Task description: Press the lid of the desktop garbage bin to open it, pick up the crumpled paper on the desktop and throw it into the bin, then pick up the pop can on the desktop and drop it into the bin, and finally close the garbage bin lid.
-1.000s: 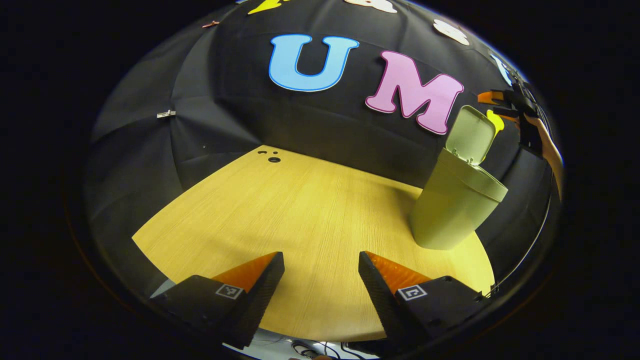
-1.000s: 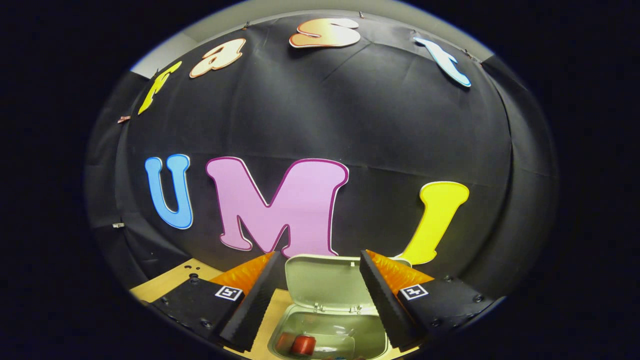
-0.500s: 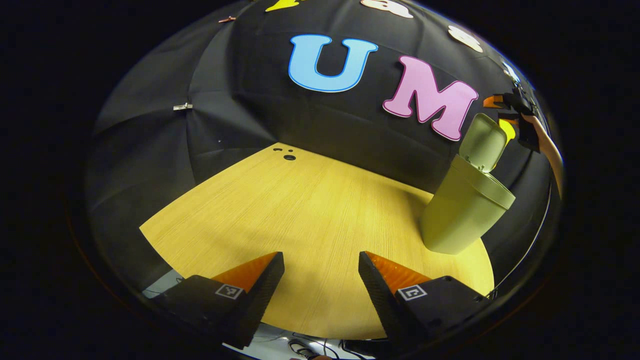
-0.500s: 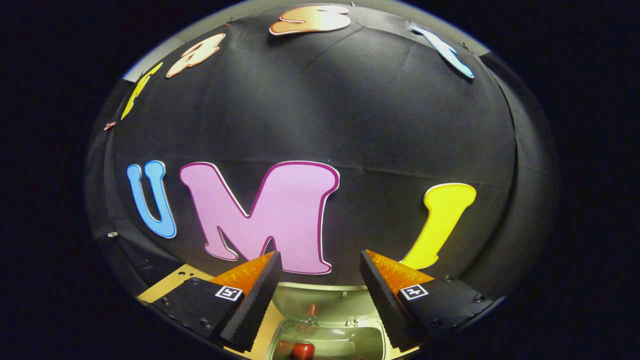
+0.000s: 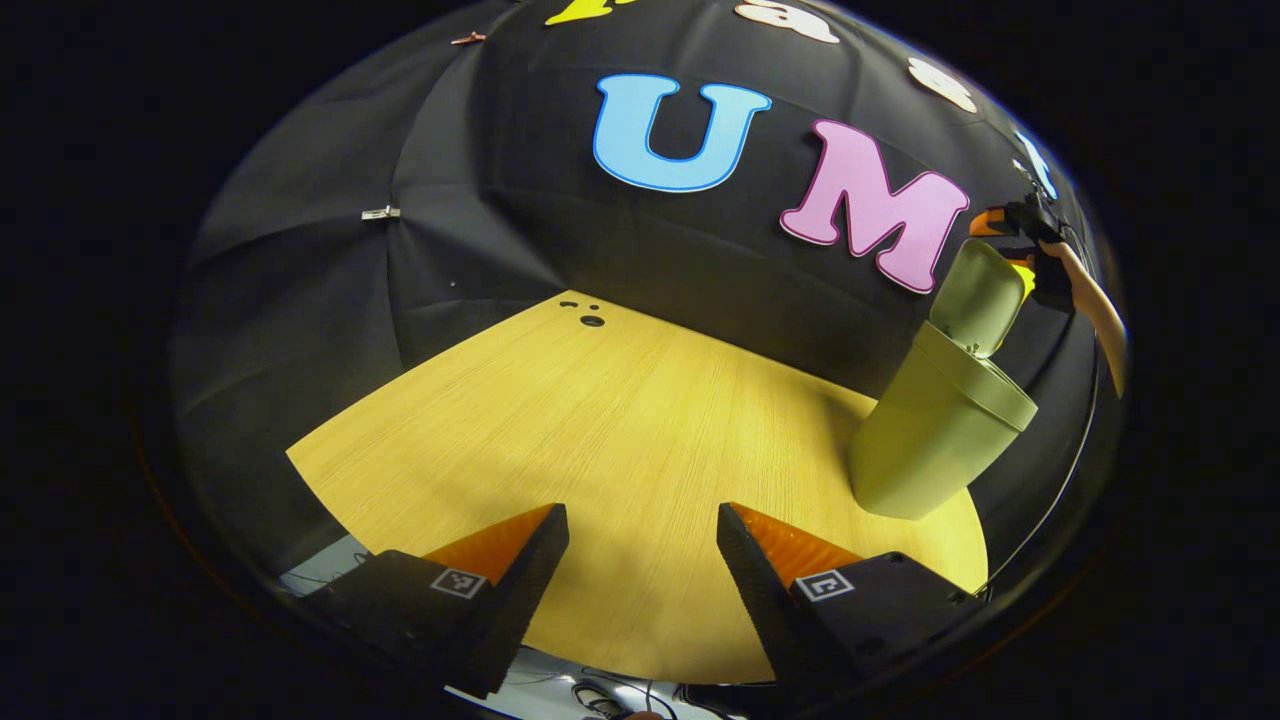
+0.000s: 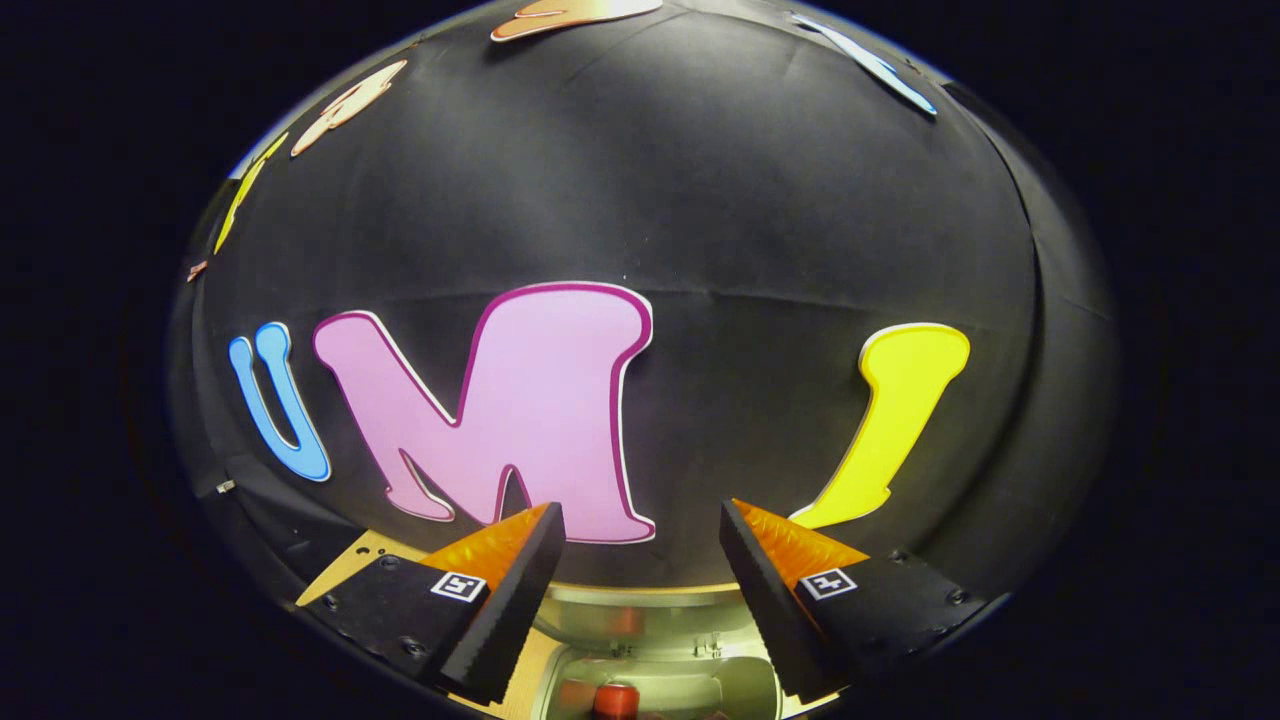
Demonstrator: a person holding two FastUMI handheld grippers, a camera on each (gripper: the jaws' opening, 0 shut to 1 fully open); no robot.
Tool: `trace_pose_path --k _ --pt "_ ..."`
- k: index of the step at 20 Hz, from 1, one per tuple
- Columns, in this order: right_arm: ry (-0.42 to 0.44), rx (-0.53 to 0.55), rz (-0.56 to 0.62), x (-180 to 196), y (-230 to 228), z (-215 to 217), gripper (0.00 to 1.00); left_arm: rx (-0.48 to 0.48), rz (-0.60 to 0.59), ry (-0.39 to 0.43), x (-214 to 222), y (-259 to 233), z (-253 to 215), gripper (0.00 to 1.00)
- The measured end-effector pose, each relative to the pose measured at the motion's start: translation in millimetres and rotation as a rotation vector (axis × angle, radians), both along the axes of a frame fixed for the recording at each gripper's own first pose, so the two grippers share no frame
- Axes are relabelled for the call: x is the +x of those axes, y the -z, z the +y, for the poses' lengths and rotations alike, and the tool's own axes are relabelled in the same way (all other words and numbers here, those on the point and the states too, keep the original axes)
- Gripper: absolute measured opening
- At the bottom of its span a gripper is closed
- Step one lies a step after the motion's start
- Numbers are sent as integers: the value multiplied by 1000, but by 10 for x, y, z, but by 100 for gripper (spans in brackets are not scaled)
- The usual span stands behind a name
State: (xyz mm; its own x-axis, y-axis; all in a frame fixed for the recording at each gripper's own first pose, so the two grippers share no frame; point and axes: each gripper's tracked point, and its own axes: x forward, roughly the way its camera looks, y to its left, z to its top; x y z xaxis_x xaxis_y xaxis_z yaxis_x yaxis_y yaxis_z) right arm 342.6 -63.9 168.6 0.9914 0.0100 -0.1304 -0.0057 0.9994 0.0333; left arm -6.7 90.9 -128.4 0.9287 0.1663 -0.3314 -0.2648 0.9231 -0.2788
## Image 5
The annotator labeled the wooden desktop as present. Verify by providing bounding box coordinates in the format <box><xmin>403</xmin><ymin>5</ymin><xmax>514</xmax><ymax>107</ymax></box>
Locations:
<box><xmin>286</xmin><ymin>290</ymin><xmax>991</xmax><ymax>686</ymax></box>

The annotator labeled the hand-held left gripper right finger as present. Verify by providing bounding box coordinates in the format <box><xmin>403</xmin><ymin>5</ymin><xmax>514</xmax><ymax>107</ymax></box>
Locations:
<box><xmin>716</xmin><ymin>501</ymin><xmax>987</xmax><ymax>693</ymax></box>

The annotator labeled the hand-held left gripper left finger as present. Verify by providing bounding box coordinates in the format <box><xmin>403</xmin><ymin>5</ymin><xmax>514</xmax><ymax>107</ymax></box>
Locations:
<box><xmin>300</xmin><ymin>503</ymin><xmax>571</xmax><ymax>700</ymax></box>

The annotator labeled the pale green desktop garbage bin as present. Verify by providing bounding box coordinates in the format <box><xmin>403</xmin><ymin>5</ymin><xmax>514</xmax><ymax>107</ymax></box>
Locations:
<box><xmin>848</xmin><ymin>238</ymin><xmax>1039</xmax><ymax>521</ymax></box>

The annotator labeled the black backdrop cloth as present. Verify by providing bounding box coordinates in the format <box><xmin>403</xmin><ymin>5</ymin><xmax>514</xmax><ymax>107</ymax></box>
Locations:
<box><xmin>170</xmin><ymin>0</ymin><xmax>1129</xmax><ymax>591</ymax></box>

